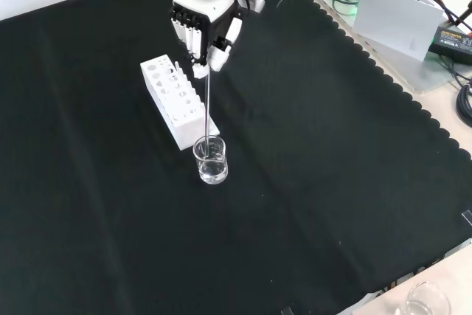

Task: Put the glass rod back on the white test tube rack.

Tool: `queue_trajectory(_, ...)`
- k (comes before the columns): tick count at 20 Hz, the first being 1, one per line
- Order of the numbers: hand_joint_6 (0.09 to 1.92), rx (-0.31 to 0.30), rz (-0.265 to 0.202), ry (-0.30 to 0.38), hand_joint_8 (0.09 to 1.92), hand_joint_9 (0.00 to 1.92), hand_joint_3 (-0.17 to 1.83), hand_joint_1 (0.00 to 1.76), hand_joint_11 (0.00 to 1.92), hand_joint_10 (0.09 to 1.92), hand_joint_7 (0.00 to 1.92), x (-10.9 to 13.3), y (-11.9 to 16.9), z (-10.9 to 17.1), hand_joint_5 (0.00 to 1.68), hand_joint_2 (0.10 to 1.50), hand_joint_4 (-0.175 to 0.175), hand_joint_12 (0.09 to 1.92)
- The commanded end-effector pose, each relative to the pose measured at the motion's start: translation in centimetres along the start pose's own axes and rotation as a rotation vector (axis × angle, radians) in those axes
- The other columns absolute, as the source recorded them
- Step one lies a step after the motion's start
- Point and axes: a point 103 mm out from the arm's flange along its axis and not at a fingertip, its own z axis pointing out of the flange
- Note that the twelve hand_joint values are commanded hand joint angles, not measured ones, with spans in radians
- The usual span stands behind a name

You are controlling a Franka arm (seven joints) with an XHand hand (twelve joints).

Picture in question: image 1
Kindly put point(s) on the black tripod leg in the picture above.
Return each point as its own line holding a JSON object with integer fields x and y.
{"x": 465, "y": 14}

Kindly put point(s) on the black power adapter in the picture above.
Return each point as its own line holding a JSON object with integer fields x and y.
{"x": 451, "y": 44}

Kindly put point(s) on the wide clear glass beaker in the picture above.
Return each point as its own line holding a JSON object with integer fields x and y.
{"x": 427, "y": 300}

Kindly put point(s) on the grey base plate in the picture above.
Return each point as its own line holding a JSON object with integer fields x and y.
{"x": 424, "y": 75}

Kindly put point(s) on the clear glass rod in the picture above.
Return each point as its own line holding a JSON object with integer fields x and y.
{"x": 207, "y": 108}

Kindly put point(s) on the small clear glass beaker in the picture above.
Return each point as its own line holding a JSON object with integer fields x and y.
{"x": 212, "y": 175}

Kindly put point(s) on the grey tape strip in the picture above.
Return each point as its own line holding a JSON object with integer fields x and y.
{"x": 467, "y": 218}
{"x": 287, "y": 311}

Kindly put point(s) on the black bench cloth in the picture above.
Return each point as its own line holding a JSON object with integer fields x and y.
{"x": 332, "y": 145}

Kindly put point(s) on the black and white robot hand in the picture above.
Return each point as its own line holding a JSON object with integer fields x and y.
{"x": 206, "y": 9}

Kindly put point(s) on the white test tube rack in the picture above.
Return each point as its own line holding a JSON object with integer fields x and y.
{"x": 184, "y": 134}

